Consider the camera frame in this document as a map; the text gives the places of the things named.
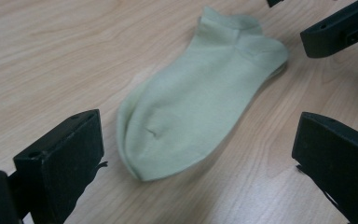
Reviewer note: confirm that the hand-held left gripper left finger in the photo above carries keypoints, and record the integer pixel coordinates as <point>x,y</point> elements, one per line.
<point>65,161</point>

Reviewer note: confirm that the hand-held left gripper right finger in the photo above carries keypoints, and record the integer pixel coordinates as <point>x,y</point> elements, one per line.
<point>341,155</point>

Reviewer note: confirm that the pale green ankle sock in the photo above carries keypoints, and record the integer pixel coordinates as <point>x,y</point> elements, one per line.
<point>192,105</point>
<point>121,130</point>

